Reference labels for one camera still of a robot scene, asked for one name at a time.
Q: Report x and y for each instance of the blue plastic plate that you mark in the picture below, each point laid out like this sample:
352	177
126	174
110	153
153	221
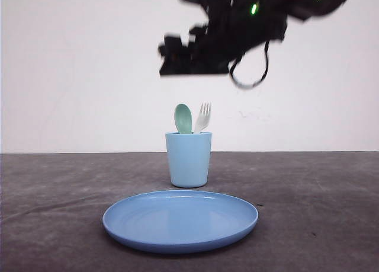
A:
179	221

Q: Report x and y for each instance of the mint green spoon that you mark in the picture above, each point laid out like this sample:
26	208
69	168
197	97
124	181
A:
183	119

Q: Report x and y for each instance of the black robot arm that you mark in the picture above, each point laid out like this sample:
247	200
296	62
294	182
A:
299	9

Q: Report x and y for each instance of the light blue plastic cup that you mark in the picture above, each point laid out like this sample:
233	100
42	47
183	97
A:
188	158

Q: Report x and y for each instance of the white plastic fork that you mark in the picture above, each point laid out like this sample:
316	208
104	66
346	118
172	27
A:
203	118

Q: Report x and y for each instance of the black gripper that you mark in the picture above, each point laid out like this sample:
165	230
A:
234	27

